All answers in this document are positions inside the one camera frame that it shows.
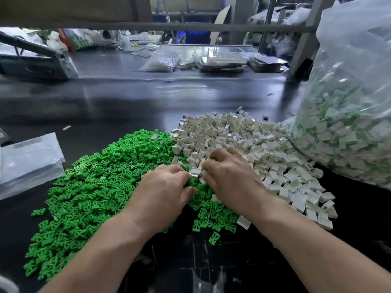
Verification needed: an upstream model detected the person's right hand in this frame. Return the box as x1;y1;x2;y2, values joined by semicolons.
201;147;272;226

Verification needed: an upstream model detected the person's left hand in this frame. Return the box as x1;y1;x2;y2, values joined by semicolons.
120;163;199;242

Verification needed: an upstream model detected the pile of white plastic caps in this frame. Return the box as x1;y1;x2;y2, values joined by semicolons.
170;109;338;231

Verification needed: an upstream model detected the pile of green plastic clips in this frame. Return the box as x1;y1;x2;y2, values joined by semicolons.
23;129;239;281

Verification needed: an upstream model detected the clear plastic bag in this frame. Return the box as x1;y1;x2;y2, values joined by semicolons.
278;0;391;192

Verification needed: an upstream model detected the person's left forearm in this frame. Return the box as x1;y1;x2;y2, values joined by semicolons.
40;212;154;293

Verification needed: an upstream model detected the person's right forearm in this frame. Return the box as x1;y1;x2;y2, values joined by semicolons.
250;201;391;293

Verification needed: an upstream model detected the small clear bag of parts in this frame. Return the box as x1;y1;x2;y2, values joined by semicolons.
139;52;180;73

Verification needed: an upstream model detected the dark flat tray stack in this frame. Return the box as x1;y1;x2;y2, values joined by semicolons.
249;55;289;73

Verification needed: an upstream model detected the stack of clear flat bags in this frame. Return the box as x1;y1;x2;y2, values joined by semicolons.
0;132;66;201

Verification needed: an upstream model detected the blue crate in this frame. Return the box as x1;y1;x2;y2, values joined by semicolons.
177;28;211;45

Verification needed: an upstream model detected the grey metal horizontal bar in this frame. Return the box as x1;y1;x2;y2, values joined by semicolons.
0;20;319;34

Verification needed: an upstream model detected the grey heat sealer machine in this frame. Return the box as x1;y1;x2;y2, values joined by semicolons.
0;30;79;81

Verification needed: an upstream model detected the grey metal slanted post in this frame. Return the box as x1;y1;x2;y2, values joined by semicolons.
288;0;337;80

